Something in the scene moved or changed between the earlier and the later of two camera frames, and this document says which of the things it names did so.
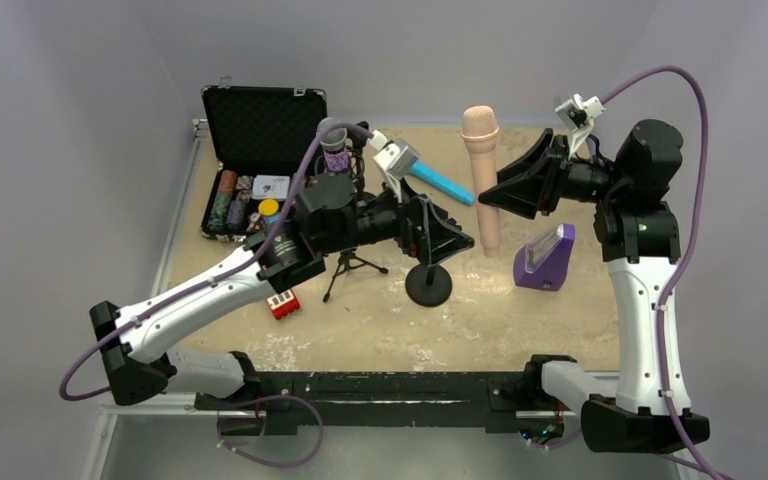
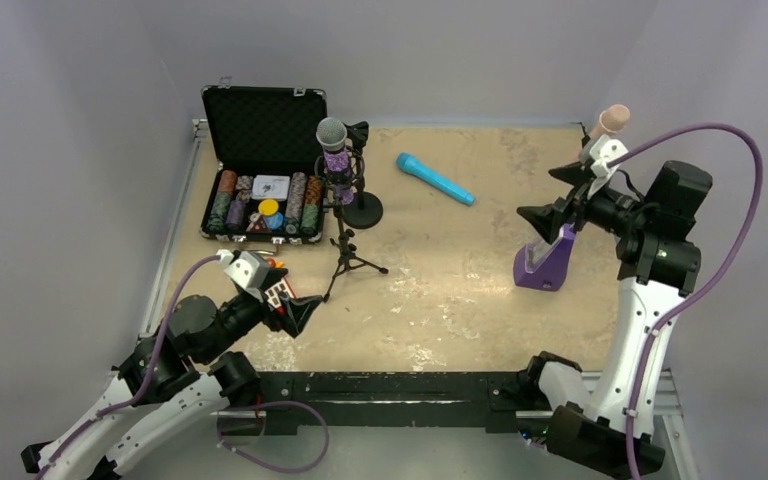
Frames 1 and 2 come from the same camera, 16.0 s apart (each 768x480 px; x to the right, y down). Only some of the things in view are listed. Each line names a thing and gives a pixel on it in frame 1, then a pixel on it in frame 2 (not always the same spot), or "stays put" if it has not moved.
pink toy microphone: (480, 128) → (612, 119)
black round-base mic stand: (428, 285) → (585, 137)
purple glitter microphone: (336, 156) stays put
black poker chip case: (255, 144) stays put
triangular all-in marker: (256, 222) stays put
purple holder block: (542, 263) stays put
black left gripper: (412, 225) → (272, 311)
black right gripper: (552, 177) → (576, 204)
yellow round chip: (268, 207) stays put
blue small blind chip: (273, 219) stays put
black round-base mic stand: (356, 145) stays put
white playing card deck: (271, 187) stays put
